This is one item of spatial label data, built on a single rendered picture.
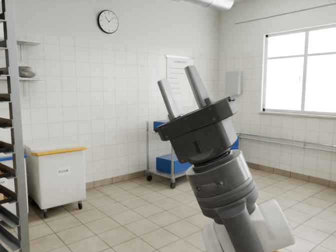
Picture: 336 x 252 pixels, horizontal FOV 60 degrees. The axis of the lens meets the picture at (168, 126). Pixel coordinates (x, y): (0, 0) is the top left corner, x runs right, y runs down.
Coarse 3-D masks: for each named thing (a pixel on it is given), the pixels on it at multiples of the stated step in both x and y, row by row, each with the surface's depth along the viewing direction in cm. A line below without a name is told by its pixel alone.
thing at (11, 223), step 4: (0, 204) 118; (0, 208) 118; (4, 208) 115; (0, 212) 117; (4, 212) 115; (8, 212) 112; (0, 216) 113; (4, 216) 113; (8, 216) 113; (12, 216) 110; (16, 216) 107; (4, 220) 110; (8, 220) 110; (12, 220) 110; (16, 220) 107; (8, 224) 106; (12, 224) 106; (16, 224) 106
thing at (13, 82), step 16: (16, 48) 100; (16, 64) 101; (16, 80) 101; (16, 96) 102; (16, 112) 102; (16, 128) 103; (16, 144) 103; (16, 160) 104; (16, 192) 106; (16, 208) 107
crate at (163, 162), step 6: (162, 156) 455; (168, 156) 455; (174, 156) 455; (156, 162) 453; (162, 162) 444; (168, 162) 436; (174, 162) 429; (186, 162) 451; (156, 168) 454; (162, 168) 445; (168, 168) 437; (174, 168) 430; (180, 168) 441; (186, 168) 452
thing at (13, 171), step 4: (0, 164) 113; (4, 164) 111; (0, 168) 113; (4, 168) 110; (8, 168) 108; (12, 168) 105; (12, 172) 106; (8, 176) 104; (12, 176) 104; (16, 176) 104
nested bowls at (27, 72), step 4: (20, 68) 327; (24, 68) 328; (28, 68) 329; (32, 68) 333; (20, 72) 328; (24, 72) 329; (28, 72) 330; (32, 72) 334; (20, 76) 334; (24, 76) 332; (28, 76) 334; (32, 76) 338
